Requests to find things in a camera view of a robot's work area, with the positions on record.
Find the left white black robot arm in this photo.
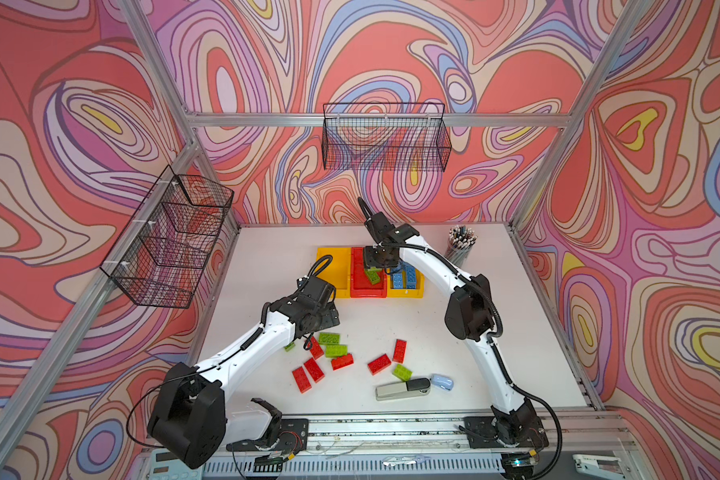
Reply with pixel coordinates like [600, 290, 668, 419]
[146, 254, 340, 468]

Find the back black wire basket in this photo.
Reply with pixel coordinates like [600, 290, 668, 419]
[321, 100, 452, 172]

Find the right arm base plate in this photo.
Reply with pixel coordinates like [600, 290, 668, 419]
[457, 416, 550, 450]

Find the left yellow plastic bin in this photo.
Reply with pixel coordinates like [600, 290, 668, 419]
[316, 247, 351, 299]

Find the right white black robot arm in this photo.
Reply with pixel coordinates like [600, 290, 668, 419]
[357, 197, 563, 450]

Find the red lego brick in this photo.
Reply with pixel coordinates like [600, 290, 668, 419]
[331, 353, 354, 371]
[392, 339, 407, 364]
[303, 358, 325, 383]
[305, 337, 325, 360]
[367, 354, 392, 376]
[292, 366, 312, 394]

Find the red plastic bin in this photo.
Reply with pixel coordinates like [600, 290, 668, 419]
[350, 247, 387, 298]

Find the yellow plastic bin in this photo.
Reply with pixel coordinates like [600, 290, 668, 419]
[316, 247, 351, 299]
[386, 261, 425, 298]

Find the left black wire basket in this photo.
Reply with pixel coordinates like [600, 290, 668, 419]
[100, 166, 234, 309]

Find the black wire basket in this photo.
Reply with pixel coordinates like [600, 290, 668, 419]
[100, 166, 234, 309]
[321, 100, 452, 172]

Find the mesh cup of pencils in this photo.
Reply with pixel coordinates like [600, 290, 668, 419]
[445, 225, 477, 268]

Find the light blue computer mouse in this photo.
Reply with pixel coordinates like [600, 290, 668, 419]
[430, 374, 454, 391]

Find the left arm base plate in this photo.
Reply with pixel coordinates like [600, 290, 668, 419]
[226, 418, 309, 454]

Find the grey black stapler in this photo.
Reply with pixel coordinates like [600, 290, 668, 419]
[375, 378, 431, 401]

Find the white calculator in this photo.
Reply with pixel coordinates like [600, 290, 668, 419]
[146, 451, 204, 480]

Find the white label device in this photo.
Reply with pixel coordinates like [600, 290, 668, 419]
[572, 454, 627, 480]

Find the right yellow plastic bin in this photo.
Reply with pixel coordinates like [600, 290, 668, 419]
[386, 261, 425, 298]

